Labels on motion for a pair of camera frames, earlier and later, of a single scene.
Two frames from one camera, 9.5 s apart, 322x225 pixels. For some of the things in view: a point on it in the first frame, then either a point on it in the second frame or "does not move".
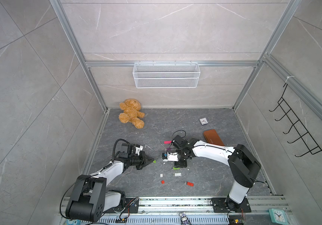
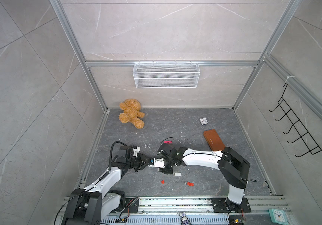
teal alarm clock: x=278 y=216 does not move
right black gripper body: x=182 y=161 → x=168 y=164
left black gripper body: x=139 y=161 does not move
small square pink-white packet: x=203 y=121 does not move
